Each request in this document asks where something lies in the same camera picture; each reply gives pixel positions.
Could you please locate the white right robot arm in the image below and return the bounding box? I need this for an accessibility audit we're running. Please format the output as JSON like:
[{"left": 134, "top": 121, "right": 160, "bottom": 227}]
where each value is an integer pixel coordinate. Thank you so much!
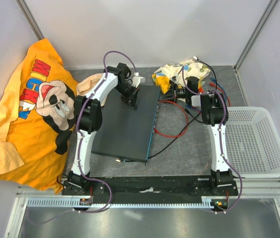
[{"left": 162, "top": 76, "right": 232, "bottom": 195}]

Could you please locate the white perforated plastic basket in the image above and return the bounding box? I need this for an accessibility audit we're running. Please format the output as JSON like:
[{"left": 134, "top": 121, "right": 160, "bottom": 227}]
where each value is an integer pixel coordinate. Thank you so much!
[{"left": 225, "top": 107, "right": 280, "bottom": 179}]

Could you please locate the slotted grey cable duct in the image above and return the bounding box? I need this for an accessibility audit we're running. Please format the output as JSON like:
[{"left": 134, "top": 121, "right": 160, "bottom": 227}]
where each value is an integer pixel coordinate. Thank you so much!
[{"left": 27, "top": 196, "right": 229, "bottom": 209}]

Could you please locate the patterned white yellow cloth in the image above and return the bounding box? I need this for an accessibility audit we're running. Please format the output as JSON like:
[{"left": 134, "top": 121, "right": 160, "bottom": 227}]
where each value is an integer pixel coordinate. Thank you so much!
[{"left": 152, "top": 59, "right": 210, "bottom": 94}]

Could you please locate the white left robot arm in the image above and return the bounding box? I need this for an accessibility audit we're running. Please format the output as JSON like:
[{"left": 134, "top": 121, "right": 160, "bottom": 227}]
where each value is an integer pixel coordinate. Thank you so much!
[{"left": 68, "top": 63, "right": 141, "bottom": 195}]

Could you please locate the short black cable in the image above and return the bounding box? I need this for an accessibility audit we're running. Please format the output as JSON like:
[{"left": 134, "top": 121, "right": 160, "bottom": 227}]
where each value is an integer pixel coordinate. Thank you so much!
[{"left": 183, "top": 56, "right": 217, "bottom": 117}]

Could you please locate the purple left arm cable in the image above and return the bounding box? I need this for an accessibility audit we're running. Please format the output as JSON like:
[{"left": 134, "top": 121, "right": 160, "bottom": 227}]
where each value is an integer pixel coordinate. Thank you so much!
[{"left": 26, "top": 51, "right": 138, "bottom": 225}]

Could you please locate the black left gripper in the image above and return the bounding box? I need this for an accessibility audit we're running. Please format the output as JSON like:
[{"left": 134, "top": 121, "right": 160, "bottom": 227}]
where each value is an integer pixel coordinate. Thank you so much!
[{"left": 115, "top": 83, "right": 140, "bottom": 111}]

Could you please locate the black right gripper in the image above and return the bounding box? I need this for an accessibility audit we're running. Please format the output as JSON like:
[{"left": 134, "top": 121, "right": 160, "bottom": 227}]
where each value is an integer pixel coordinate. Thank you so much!
[{"left": 158, "top": 84, "right": 188, "bottom": 104}]

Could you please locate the orange Mickey t-shirt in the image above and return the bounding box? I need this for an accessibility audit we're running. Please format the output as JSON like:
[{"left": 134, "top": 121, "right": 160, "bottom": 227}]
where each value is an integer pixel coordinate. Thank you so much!
[{"left": 0, "top": 39, "right": 77, "bottom": 193}]

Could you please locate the blue ethernet cable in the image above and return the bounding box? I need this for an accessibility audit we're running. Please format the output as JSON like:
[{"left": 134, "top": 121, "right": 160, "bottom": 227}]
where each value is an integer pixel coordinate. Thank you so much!
[{"left": 184, "top": 76, "right": 231, "bottom": 112}]

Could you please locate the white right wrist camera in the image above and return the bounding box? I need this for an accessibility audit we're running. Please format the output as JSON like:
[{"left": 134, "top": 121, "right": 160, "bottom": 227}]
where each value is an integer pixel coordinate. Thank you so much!
[{"left": 170, "top": 76, "right": 177, "bottom": 84}]

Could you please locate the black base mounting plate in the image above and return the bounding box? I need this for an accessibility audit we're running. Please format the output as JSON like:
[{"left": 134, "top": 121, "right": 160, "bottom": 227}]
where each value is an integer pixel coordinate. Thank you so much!
[{"left": 62, "top": 175, "right": 239, "bottom": 196}]

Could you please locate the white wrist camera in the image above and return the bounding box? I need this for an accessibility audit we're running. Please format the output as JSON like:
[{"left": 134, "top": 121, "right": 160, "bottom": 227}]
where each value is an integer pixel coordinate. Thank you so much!
[
  {"left": 170, "top": 76, "right": 177, "bottom": 84},
  {"left": 132, "top": 72, "right": 145, "bottom": 87}
]

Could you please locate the beige bucket hat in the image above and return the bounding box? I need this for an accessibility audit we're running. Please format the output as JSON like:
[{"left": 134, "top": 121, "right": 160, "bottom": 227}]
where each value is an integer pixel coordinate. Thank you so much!
[{"left": 76, "top": 73, "right": 103, "bottom": 96}]

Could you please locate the dark grey network switch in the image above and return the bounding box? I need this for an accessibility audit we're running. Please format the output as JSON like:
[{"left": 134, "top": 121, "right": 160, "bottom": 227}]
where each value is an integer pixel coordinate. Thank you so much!
[{"left": 91, "top": 84, "right": 160, "bottom": 163}]

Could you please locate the long black cable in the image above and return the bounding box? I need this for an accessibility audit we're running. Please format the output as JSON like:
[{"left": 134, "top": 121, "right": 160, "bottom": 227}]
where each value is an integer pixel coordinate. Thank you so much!
[{"left": 116, "top": 109, "right": 205, "bottom": 164}]

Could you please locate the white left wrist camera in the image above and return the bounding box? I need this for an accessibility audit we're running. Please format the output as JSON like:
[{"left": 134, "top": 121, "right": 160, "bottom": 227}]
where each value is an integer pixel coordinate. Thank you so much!
[{"left": 132, "top": 72, "right": 145, "bottom": 87}]

